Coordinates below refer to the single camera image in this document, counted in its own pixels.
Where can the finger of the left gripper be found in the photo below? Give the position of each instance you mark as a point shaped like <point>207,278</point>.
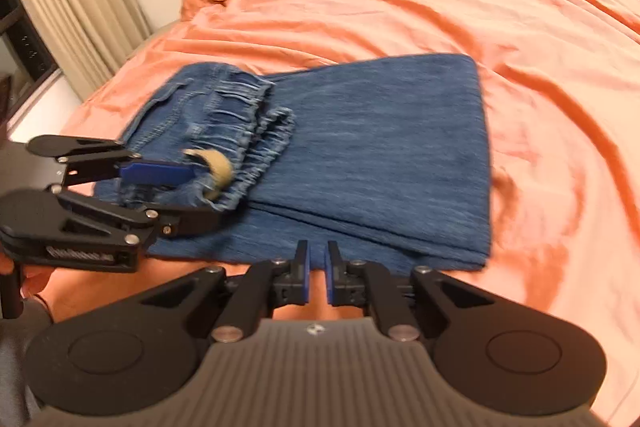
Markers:
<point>87,160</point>
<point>176,221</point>

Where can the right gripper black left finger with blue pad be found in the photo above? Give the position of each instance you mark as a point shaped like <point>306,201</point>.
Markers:
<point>265,286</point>

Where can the blue denim pants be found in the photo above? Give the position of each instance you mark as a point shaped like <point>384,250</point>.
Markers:
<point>388,158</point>

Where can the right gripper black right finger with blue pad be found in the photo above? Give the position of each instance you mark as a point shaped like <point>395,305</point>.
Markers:
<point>369,286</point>

